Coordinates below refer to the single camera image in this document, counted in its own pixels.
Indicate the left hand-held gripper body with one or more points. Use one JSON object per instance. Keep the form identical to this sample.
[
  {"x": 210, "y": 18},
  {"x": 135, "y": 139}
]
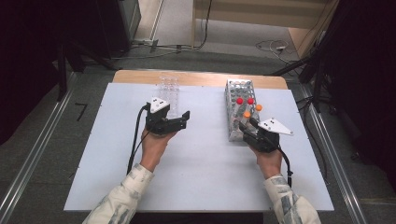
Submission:
[{"x": 158, "y": 124}]

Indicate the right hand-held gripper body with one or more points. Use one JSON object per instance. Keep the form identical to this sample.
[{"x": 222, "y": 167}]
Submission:
[{"x": 264, "y": 138}]

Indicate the orange-capped test tube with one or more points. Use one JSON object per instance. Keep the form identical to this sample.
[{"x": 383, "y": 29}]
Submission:
[
  {"x": 258, "y": 107},
  {"x": 247, "y": 114}
]

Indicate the red-capped test tube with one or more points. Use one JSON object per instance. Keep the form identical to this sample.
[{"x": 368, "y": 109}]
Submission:
[
  {"x": 250, "y": 101},
  {"x": 239, "y": 100}
]

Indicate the clear acrylic test tube rack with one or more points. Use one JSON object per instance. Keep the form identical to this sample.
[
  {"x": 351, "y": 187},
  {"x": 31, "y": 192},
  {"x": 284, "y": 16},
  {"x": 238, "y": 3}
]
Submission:
[{"x": 169, "y": 90}]

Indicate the metal test tube rack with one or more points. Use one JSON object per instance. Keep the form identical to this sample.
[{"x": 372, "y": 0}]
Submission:
[{"x": 233, "y": 93}]

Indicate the person's left hand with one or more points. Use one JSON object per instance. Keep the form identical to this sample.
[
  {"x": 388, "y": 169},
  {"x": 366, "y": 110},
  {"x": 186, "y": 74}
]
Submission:
[{"x": 154, "y": 146}]

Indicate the person's right hand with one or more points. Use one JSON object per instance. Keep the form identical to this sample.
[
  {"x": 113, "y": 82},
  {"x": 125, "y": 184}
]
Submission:
[{"x": 269, "y": 163}]

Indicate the wooden table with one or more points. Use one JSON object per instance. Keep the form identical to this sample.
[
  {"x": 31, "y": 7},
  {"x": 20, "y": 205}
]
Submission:
[{"x": 202, "y": 79}]

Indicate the white table cover sheet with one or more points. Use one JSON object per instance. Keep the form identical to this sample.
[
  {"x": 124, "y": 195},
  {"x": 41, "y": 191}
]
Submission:
[{"x": 202, "y": 171}]

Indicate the black stand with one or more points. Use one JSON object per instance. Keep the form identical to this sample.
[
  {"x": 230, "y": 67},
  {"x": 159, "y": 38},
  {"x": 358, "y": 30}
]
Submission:
[
  {"x": 62, "y": 71},
  {"x": 317, "y": 87}
]

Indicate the power strip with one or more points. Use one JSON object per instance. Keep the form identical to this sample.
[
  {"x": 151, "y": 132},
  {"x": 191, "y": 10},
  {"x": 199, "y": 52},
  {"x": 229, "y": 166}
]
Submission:
[{"x": 146, "y": 42}]

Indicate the grey cabinet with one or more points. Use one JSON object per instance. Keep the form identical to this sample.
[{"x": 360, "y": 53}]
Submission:
[{"x": 130, "y": 15}]

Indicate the wooden cabinet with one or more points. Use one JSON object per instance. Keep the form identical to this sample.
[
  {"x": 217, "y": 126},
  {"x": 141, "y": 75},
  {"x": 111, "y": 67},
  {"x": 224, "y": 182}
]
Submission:
[{"x": 258, "y": 18}]

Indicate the dark curtain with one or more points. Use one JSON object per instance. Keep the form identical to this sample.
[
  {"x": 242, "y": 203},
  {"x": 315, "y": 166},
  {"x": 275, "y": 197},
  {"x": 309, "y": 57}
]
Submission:
[
  {"x": 373, "y": 77},
  {"x": 18, "y": 62}
]

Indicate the aluminium floor rail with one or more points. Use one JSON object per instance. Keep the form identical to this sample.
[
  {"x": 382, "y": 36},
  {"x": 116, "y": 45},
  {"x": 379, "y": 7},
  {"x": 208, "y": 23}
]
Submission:
[
  {"x": 38, "y": 146},
  {"x": 334, "y": 158}
]

